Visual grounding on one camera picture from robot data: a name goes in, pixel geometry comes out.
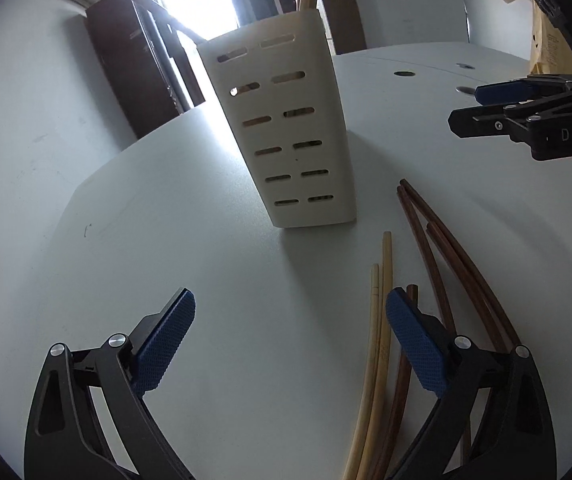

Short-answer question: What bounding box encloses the cream plastic utensil holder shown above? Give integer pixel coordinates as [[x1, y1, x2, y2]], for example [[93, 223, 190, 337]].
[[196, 8, 357, 229]]

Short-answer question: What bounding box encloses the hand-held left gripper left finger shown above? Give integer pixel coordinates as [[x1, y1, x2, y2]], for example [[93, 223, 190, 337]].
[[23, 287, 197, 480]]

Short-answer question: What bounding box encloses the dark brown wardrobe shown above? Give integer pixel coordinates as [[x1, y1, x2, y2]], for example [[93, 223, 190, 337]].
[[86, 0, 207, 141]]

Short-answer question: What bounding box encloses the brown paper bag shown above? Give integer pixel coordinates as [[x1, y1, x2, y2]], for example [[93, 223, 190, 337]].
[[501, 0, 572, 76]]

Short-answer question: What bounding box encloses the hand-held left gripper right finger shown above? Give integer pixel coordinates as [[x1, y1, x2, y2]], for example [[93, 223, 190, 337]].
[[385, 287, 558, 480]]

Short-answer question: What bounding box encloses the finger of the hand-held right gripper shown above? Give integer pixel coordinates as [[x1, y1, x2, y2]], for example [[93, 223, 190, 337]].
[[447, 91, 572, 143], [475, 74, 572, 106]]

